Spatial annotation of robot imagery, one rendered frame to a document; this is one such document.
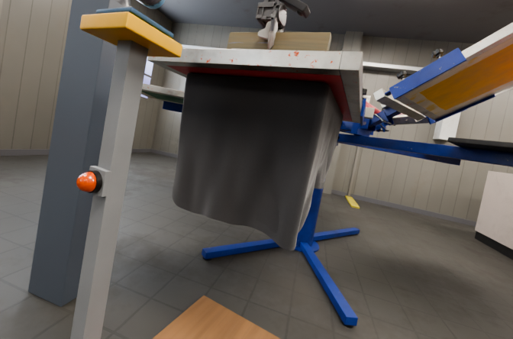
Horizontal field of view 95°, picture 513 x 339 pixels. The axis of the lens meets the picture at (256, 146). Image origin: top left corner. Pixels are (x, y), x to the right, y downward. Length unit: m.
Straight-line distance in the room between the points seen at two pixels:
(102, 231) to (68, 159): 0.63
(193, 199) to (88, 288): 0.32
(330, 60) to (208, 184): 0.47
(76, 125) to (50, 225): 0.41
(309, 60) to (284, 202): 0.35
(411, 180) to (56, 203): 4.78
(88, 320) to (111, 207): 0.23
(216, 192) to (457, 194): 4.86
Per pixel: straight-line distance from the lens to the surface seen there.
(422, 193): 5.08
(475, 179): 5.37
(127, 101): 0.53
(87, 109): 1.10
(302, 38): 0.82
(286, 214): 0.63
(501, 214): 4.07
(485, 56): 1.43
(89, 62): 1.13
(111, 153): 0.53
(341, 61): 0.53
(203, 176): 0.74
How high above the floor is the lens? 0.79
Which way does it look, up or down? 2 degrees down
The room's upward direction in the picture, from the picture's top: 11 degrees clockwise
